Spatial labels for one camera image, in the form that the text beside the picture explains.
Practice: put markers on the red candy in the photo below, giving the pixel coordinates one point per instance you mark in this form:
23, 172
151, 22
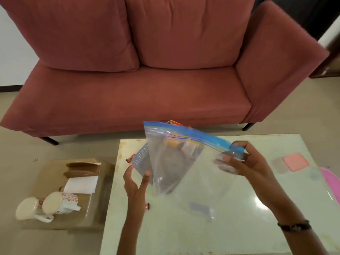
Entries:
131, 158
147, 206

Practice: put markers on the wooden napkin holder with napkins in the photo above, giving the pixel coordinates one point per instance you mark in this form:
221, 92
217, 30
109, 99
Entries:
82, 169

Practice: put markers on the person's left forearm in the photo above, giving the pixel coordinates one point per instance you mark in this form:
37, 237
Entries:
131, 228

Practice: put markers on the person's right forearm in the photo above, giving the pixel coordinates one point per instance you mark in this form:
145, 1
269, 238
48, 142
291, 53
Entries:
300, 241

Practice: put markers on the person's left hand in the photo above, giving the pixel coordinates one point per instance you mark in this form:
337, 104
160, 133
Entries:
134, 187

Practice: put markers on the grey plastic tray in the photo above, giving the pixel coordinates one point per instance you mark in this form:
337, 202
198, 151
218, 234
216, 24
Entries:
139, 160

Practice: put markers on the person's right hand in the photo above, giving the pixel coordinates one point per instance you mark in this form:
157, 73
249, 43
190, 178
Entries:
255, 172

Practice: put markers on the white floral mug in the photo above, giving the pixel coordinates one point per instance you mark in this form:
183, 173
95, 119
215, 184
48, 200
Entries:
53, 203
26, 208

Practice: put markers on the pink plastic stool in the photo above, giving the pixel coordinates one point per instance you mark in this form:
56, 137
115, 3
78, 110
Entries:
332, 183

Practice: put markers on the dark furniture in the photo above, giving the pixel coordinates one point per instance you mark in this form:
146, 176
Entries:
305, 13

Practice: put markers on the clear blue-sealed zip bag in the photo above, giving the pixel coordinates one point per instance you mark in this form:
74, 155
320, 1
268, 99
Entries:
180, 167

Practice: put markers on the black sofa leg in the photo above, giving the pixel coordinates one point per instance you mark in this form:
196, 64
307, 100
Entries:
50, 140
248, 126

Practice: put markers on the clear container with pink lid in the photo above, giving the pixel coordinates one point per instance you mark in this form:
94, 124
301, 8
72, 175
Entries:
296, 161

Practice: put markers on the beige plastic stool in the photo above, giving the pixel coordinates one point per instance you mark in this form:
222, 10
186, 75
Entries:
101, 204

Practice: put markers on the yellow red snack packet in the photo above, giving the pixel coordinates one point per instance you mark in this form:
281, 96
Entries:
174, 122

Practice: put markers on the red sofa back cushion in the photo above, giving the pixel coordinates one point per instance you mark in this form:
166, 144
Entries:
69, 29
191, 29

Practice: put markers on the red fabric sofa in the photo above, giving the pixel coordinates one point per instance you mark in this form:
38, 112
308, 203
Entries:
132, 103

